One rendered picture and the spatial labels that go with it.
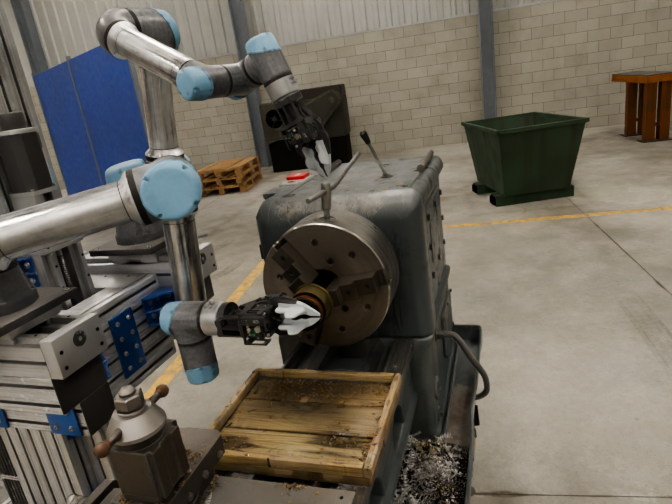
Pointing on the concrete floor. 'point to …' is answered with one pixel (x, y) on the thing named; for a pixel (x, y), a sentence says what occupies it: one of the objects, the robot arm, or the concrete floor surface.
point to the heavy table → (648, 80)
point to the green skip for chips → (525, 156)
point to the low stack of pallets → (230, 175)
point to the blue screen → (92, 116)
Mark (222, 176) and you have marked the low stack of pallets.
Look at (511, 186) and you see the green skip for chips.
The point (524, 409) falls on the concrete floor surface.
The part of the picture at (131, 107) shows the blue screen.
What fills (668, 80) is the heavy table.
